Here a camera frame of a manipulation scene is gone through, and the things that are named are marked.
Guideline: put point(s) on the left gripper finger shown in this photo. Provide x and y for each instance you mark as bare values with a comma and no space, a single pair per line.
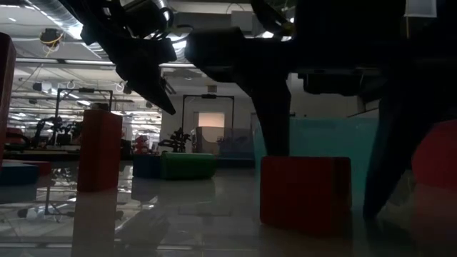
143,80

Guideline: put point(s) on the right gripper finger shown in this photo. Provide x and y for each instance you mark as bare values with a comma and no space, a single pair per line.
273,118
400,153

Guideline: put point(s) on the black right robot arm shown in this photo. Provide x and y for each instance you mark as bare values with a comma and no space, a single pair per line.
350,18

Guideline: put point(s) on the red plastic bin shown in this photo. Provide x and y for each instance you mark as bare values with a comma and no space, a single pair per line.
437,153

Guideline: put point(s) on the green translucent plastic bin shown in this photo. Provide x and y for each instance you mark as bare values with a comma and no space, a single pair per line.
321,137

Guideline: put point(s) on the red background object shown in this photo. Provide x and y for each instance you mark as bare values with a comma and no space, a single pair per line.
141,144

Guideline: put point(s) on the blue block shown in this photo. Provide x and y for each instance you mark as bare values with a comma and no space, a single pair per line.
146,166
18,174

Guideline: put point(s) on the white ceiling unit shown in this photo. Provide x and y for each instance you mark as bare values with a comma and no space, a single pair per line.
420,8

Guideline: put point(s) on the green block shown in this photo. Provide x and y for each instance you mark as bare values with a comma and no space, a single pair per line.
187,165

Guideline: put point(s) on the overhead light bar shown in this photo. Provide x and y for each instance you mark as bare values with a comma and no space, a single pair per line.
43,61

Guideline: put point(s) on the grey ceiling box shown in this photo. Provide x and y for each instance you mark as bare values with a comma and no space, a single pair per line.
242,19

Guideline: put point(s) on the long red block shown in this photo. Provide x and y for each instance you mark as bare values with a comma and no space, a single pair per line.
6,100

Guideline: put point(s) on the silver ventilation duct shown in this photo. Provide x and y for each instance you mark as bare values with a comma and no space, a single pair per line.
64,18

